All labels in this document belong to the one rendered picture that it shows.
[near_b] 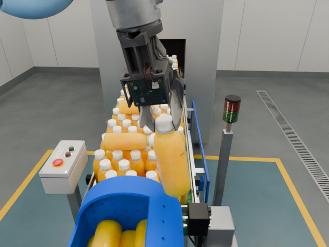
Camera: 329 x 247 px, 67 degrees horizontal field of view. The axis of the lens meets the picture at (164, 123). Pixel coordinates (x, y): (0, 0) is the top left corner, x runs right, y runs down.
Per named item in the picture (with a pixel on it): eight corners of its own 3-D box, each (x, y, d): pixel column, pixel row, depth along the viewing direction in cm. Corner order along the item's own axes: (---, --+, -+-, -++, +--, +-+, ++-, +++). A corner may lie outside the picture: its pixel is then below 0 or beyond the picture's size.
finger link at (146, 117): (135, 145, 48) (130, 104, 42) (141, 127, 52) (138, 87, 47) (151, 146, 47) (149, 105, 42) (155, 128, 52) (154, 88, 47)
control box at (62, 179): (45, 194, 89) (37, 172, 84) (65, 159, 106) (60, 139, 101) (73, 194, 89) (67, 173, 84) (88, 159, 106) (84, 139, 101)
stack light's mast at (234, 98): (222, 135, 104) (226, 101, 96) (219, 127, 110) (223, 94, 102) (237, 135, 104) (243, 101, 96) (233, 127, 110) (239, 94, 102)
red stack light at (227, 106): (225, 112, 99) (226, 103, 97) (222, 105, 104) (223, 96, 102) (241, 112, 99) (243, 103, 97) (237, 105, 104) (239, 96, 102)
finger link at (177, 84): (166, 112, 47) (148, 72, 43) (167, 107, 49) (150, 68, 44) (189, 106, 46) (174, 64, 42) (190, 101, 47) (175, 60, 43)
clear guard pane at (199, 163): (199, 251, 128) (207, 181, 103) (189, 156, 195) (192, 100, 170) (200, 251, 128) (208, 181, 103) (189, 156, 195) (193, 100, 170)
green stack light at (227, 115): (223, 123, 101) (225, 112, 99) (221, 115, 107) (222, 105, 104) (239, 123, 101) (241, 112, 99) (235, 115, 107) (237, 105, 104)
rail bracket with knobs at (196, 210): (181, 238, 85) (182, 218, 80) (180, 220, 91) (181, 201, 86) (210, 238, 85) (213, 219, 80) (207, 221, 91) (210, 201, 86)
